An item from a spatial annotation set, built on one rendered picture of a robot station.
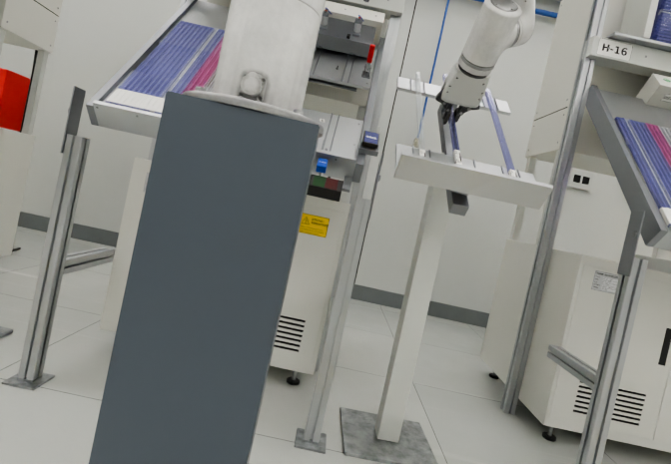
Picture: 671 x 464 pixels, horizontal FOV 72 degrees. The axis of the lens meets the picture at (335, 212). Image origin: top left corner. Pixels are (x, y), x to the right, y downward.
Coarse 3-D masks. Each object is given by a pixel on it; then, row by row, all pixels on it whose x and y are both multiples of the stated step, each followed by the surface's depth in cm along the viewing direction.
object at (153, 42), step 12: (192, 0) 159; (180, 12) 152; (168, 24) 145; (156, 36) 139; (144, 48) 134; (132, 60) 128; (120, 72) 124; (108, 84) 119; (96, 96) 115; (96, 120) 116
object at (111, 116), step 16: (96, 112) 114; (112, 112) 113; (128, 112) 112; (144, 112) 112; (112, 128) 117; (128, 128) 116; (144, 128) 115; (336, 160) 113; (352, 160) 112; (336, 176) 117
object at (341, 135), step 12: (132, 72) 127; (120, 84) 122; (108, 96) 118; (324, 120) 125; (336, 120) 126; (348, 120) 127; (324, 132) 121; (336, 132) 122; (348, 132) 123; (360, 132) 124; (324, 144) 118; (336, 144) 119; (348, 144) 119
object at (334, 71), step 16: (192, 16) 154; (208, 16) 156; (224, 16) 157; (320, 48) 152; (320, 64) 145; (336, 64) 147; (352, 64) 148; (320, 80) 147; (336, 80) 140; (352, 80) 141; (368, 80) 143
